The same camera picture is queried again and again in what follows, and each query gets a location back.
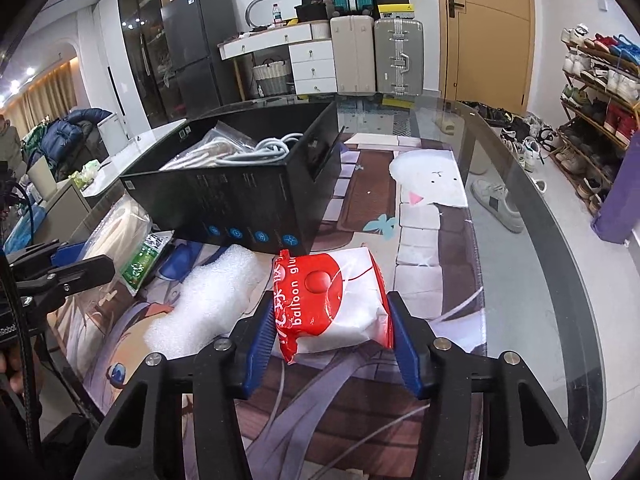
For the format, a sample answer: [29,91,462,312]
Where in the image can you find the green white medicine sachet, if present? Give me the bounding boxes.
[120,231,174,296]

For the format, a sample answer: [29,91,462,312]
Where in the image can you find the black bag on desk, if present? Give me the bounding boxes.
[295,0,328,23]

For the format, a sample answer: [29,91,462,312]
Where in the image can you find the woven laundry basket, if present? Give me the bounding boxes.
[253,61,293,98]

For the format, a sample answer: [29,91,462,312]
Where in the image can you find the blue down jacket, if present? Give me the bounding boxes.
[22,107,113,170]

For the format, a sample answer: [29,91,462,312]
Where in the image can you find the red white balloon glue packet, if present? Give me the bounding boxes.
[272,247,394,363]

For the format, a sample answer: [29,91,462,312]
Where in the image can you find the wooden shoe rack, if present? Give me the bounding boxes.
[552,24,639,214]

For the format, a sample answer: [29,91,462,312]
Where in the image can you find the silver suitcase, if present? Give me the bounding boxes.
[374,18,424,96]

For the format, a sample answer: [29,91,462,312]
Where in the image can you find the black cardboard box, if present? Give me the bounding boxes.
[120,100,341,256]

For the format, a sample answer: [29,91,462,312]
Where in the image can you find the white foam block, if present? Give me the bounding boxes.
[144,245,270,360]

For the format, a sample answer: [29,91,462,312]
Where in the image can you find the bagged white braided rope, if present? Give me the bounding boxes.
[159,121,262,172]

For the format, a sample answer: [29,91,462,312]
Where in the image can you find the dark glass cabinet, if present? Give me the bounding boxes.
[117,0,186,127]

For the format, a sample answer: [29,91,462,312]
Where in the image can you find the beige suitcase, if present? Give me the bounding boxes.
[330,15,376,96]

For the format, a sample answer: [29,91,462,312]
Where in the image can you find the person's left hand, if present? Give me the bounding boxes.
[0,344,43,396]

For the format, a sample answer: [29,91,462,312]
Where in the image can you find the wooden door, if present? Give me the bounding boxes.
[438,0,535,114]

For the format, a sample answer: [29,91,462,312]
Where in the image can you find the grey marble side cabinet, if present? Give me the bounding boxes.
[82,118,186,200]

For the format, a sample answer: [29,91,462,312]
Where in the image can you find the white sneaker on floor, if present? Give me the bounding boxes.
[471,179,524,234]

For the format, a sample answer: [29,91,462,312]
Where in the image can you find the white drawer desk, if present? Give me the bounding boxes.
[218,21,337,96]

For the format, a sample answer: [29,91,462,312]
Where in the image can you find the black refrigerator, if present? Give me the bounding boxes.
[162,0,241,119]

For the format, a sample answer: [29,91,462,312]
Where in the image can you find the plastic water bottle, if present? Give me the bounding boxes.
[272,3,283,27]

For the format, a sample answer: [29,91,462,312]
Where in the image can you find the purple bag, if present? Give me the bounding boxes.
[591,131,640,244]

